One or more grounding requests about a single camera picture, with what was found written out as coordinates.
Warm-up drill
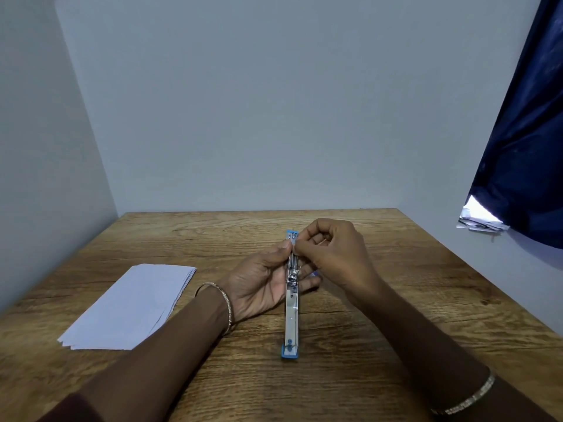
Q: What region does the dark blue curtain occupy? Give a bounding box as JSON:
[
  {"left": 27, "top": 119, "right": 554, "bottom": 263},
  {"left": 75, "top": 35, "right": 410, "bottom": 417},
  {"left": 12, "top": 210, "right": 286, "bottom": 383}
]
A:
[{"left": 465, "top": 0, "right": 563, "bottom": 250}]

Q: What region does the silver bangle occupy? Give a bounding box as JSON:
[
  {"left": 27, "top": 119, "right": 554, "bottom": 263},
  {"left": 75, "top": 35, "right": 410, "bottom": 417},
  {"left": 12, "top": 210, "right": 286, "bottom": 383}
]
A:
[
  {"left": 194, "top": 281, "right": 234, "bottom": 338},
  {"left": 430, "top": 369, "right": 497, "bottom": 417}
]

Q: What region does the blue and silver stapler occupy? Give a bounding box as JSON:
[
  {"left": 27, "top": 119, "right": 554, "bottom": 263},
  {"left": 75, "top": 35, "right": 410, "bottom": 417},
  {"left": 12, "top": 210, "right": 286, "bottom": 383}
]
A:
[{"left": 281, "top": 229, "right": 301, "bottom": 360}]

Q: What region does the person's left hand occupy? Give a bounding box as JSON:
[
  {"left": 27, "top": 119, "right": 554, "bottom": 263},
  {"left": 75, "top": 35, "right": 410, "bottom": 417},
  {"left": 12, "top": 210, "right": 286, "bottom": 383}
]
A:
[{"left": 218, "top": 239, "right": 324, "bottom": 324}]

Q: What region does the person's left forearm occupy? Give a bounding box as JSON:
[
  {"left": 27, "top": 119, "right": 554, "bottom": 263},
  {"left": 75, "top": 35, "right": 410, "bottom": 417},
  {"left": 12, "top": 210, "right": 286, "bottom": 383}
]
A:
[{"left": 79, "top": 285, "right": 232, "bottom": 422}]

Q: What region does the stack of white papers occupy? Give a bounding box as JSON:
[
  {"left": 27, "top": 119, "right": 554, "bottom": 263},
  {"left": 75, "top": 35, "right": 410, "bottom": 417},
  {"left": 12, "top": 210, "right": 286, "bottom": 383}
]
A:
[{"left": 57, "top": 264, "right": 198, "bottom": 351}]

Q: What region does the person's right hand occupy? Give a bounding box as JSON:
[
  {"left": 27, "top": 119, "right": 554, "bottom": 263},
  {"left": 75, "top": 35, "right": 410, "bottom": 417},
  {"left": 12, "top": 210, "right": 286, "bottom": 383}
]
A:
[{"left": 292, "top": 218, "right": 389, "bottom": 309}]

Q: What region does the person's right forearm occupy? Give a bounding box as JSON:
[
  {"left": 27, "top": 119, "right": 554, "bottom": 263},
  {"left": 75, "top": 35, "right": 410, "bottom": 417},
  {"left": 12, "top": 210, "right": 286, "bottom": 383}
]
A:
[{"left": 347, "top": 276, "right": 557, "bottom": 422}]

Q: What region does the pile of crumpled white sheets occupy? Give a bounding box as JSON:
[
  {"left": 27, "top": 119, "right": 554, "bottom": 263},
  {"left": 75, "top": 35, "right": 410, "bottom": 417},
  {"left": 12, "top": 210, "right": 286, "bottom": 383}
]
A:
[{"left": 456, "top": 195, "right": 511, "bottom": 235}]

